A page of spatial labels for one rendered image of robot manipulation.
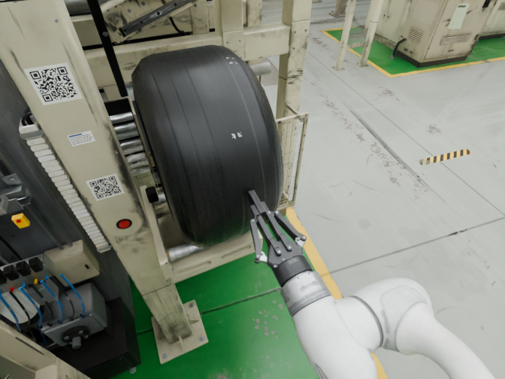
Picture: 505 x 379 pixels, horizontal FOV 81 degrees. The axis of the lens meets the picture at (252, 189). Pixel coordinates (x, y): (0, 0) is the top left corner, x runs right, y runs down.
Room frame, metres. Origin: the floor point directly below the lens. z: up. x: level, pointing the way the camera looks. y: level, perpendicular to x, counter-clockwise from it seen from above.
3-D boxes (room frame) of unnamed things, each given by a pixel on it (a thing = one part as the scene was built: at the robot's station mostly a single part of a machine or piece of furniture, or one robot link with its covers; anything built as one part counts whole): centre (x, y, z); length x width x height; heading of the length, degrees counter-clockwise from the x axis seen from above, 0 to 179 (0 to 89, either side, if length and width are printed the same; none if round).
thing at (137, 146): (1.00, 0.56, 1.05); 0.20 x 0.15 x 0.30; 114
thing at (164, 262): (0.67, 0.36, 0.90); 0.40 x 0.03 x 0.10; 24
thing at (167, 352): (0.62, 0.42, 0.02); 0.27 x 0.27 x 0.04; 24
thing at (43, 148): (0.56, 0.49, 1.19); 0.05 x 0.04 x 0.48; 24
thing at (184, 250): (0.62, 0.14, 0.90); 0.35 x 0.05 x 0.05; 114
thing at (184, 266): (0.62, 0.14, 0.83); 0.36 x 0.09 x 0.06; 114
